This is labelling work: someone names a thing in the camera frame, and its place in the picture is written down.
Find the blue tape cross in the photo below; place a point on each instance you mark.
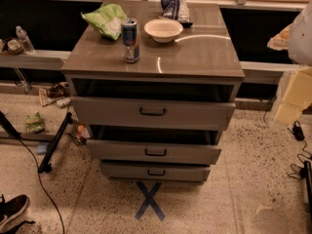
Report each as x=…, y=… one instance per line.
x=149, y=200

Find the black sneaker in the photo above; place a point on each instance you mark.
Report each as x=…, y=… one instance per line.
x=10, y=211

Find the green chip bag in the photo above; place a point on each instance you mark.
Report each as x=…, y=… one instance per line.
x=107, y=20

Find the black tripod leg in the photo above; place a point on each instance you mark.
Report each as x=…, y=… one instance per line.
x=45, y=166

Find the grey bench rail right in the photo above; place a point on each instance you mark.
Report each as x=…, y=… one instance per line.
x=265, y=72

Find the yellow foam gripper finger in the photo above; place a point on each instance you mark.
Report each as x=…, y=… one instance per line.
x=296, y=98

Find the small green bag on floor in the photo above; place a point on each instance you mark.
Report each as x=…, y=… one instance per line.
x=34, y=124

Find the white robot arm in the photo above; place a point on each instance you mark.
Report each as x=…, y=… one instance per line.
x=296, y=38

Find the blue white snack bag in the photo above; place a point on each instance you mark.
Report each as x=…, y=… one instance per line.
x=176, y=10

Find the grey drawer cabinet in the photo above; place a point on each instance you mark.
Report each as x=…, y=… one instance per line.
x=200, y=65

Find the grey drawer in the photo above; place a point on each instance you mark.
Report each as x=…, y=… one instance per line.
x=154, y=152
x=155, y=172
x=150, y=113

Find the white bowl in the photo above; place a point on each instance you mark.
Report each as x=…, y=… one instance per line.
x=163, y=30

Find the clear water bottle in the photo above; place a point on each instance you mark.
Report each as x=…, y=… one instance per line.
x=24, y=40

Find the grey bench rail left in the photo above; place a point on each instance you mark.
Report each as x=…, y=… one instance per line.
x=41, y=59

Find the crumpled snack wrapper on floor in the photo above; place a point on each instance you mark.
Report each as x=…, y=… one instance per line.
x=50, y=95

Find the grey bench rail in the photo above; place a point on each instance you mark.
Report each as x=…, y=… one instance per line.
x=265, y=72
x=41, y=59

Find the round container on bench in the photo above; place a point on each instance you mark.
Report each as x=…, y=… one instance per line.
x=10, y=46

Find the blue energy drink can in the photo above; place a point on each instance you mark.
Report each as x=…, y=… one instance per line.
x=130, y=37

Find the black power adapter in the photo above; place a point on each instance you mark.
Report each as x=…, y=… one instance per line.
x=297, y=131

